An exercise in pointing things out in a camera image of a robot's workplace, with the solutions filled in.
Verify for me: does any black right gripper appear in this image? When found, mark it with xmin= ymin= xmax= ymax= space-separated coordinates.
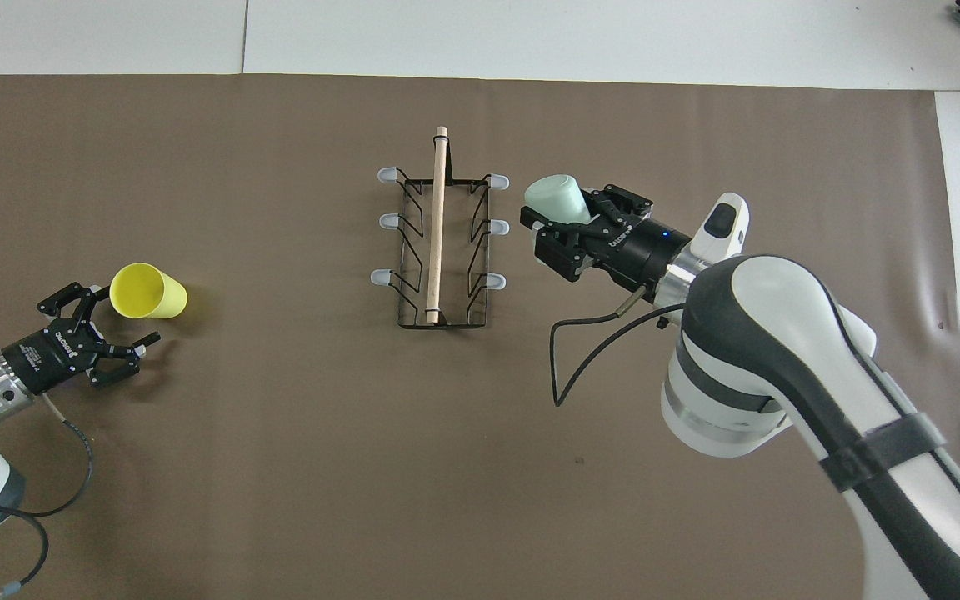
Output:
xmin=520 ymin=185 xmax=692 ymax=288

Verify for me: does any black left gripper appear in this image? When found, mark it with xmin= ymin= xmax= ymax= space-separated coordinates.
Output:
xmin=3 ymin=282 xmax=162 ymax=393

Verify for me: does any pale green plastic cup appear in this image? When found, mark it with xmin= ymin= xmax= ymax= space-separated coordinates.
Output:
xmin=524 ymin=174 xmax=593 ymax=226

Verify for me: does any yellow plastic cup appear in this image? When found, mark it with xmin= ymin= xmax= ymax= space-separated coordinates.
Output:
xmin=109 ymin=262 xmax=189 ymax=320

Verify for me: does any brown paper table mat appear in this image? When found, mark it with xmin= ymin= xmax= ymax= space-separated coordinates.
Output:
xmin=0 ymin=73 xmax=960 ymax=600

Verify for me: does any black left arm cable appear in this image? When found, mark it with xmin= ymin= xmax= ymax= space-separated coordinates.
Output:
xmin=0 ymin=392 xmax=96 ymax=600

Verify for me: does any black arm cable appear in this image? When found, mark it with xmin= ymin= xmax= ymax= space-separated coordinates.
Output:
xmin=0 ymin=392 xmax=96 ymax=600
xmin=550 ymin=287 xmax=685 ymax=408

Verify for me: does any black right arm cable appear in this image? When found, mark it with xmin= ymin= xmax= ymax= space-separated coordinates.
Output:
xmin=550 ymin=287 xmax=685 ymax=408

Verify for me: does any black wire cup rack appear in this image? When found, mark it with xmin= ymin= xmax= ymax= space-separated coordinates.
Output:
xmin=370 ymin=126 xmax=511 ymax=330

